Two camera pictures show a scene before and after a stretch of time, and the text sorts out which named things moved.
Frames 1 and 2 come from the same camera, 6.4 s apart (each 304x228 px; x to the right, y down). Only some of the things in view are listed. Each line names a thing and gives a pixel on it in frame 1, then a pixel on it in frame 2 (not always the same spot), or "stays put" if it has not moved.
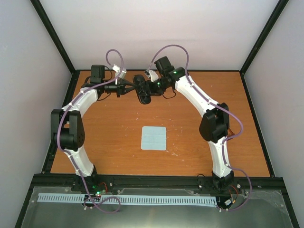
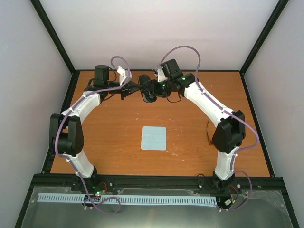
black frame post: [273, 17] stays put
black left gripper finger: [125, 90] to [133, 90]
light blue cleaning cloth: [154, 138] stays put
